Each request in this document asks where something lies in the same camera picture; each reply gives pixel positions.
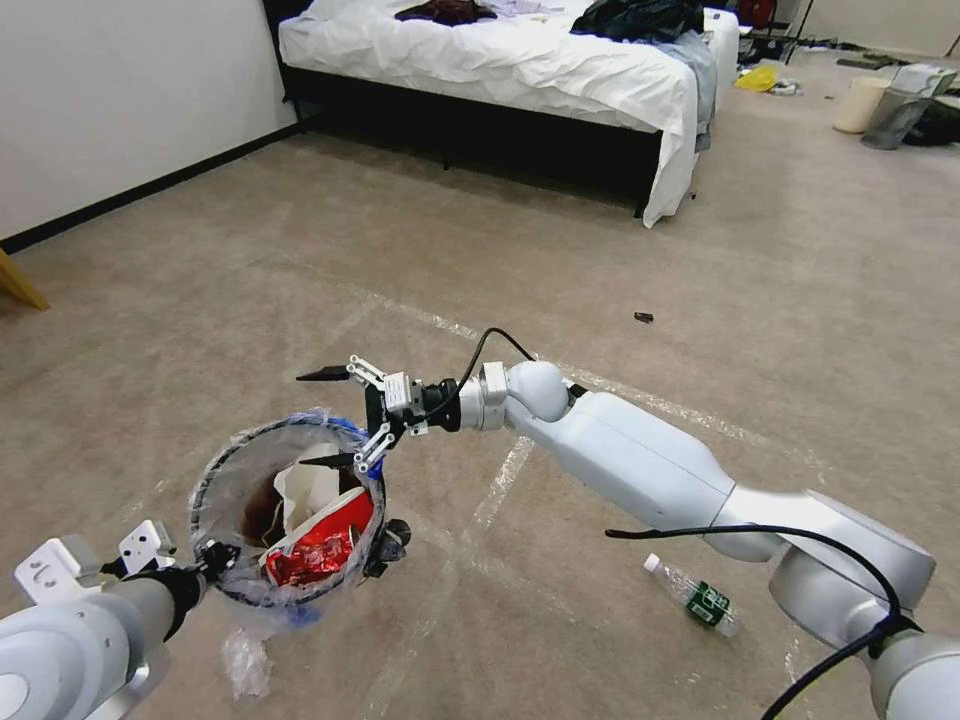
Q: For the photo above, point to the grey blue hanging garment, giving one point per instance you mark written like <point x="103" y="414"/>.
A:
<point x="697" y="82"/>

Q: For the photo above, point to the dark maroon clothing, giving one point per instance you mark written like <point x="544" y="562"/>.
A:
<point x="446" y="10"/>

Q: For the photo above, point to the cream round waste bin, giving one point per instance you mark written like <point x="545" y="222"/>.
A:
<point x="859" y="105"/>

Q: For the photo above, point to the yellow plastic bag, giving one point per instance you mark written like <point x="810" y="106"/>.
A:
<point x="757" y="78"/>

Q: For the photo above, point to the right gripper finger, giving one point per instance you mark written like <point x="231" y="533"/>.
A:
<point x="375" y="446"/>
<point x="322" y="373"/>

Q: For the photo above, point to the grey mesh waste bin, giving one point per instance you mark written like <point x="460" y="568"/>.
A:
<point x="896" y="120"/>

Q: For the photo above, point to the white bed sheet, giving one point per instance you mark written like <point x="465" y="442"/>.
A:
<point x="510" y="60"/>

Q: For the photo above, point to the small black floor scrap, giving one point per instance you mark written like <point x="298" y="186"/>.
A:
<point x="643" y="318"/>

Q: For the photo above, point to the round bin with clear liner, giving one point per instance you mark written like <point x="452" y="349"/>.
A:
<point x="225" y="480"/>

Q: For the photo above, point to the crumpled red foil wrapper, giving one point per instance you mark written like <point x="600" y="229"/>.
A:
<point x="311" y="559"/>

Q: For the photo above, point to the crumpled white paper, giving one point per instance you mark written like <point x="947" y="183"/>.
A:
<point x="311" y="480"/>

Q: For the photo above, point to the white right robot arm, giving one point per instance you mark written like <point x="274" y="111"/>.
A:
<point x="645" y="457"/>

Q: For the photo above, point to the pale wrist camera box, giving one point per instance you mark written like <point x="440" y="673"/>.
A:
<point x="403" y="394"/>

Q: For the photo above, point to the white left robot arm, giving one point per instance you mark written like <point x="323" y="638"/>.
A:
<point x="67" y="645"/>

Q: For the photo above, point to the dark clothing pile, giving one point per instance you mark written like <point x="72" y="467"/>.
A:
<point x="637" y="19"/>

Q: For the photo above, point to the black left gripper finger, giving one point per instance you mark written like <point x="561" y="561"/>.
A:
<point x="221" y="559"/>

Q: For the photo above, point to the clear bottle with green label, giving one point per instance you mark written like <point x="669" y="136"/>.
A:
<point x="694" y="596"/>

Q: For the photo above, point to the black bed frame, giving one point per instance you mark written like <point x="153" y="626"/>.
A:
<point x="465" y="127"/>

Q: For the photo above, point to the wooden furniture corner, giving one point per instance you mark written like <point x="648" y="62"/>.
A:
<point x="19" y="285"/>

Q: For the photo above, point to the crumpled clear plastic wrap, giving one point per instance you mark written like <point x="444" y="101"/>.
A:
<point x="246" y="661"/>

